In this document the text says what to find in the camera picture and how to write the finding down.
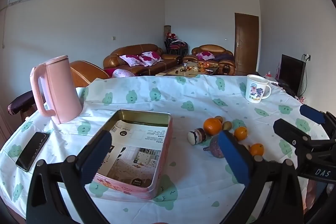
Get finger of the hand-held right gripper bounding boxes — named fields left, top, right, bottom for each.
left=273, top=119, right=336, bottom=156
left=300, top=105, right=336, bottom=139

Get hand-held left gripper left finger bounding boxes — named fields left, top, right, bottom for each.
left=26, top=131, right=113, bottom=224

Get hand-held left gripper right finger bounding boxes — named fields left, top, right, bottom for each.
left=217, top=130, right=305, bottom=224

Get dark speckled fruit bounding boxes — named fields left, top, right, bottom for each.
left=203, top=135, right=225, bottom=159

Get small orange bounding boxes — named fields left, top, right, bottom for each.
left=249, top=143, right=264, bottom=157
left=234, top=126, right=248, bottom=141

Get large orange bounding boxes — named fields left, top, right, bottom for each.
left=203, top=118, right=223, bottom=136

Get small dark striped jar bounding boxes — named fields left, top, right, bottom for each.
left=187, top=128, right=206, bottom=146

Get pink metal tin box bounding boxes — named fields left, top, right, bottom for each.
left=87, top=109, right=174, bottom=200

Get black television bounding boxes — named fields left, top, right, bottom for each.
left=278, top=54, right=306, bottom=96

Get printed paper sheet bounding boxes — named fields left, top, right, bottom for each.
left=106, top=120, right=168, bottom=186

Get white cartoon mug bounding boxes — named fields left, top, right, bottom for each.
left=245, top=74, right=272, bottom=104

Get black smartphone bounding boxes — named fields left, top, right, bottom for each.
left=15, top=132, right=50, bottom=172

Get pink electric kettle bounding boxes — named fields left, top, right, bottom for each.
left=30, top=55, right=84, bottom=124

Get white green cloud-print tablecloth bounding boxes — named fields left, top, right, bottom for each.
left=0, top=74, right=328, bottom=224

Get orange-brown leather armchair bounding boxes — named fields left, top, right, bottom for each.
left=69, top=60, right=111, bottom=88

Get white magenta flower pillow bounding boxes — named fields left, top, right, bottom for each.
left=112, top=69, right=135, bottom=78
left=139, top=51, right=161, bottom=66
left=197, top=51, right=214, bottom=61
left=119, top=54, right=143, bottom=66

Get dark purple stool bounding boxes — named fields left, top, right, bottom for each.
left=7, top=90, right=37, bottom=117

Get brown wooden door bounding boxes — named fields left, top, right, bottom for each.
left=234, top=13, right=259, bottom=75

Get dark purple blanket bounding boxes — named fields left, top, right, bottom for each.
left=214, top=53, right=234, bottom=62

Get wooden coffee table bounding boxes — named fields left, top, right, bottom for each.
left=155, top=61, right=219, bottom=78

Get brown leather armchair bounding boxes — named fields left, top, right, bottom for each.
left=183, top=44, right=235, bottom=75

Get brown leather sofa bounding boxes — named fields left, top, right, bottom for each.
left=103, top=43, right=182, bottom=76

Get stacked dark chairs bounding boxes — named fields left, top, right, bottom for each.
left=164, top=38, right=189, bottom=56

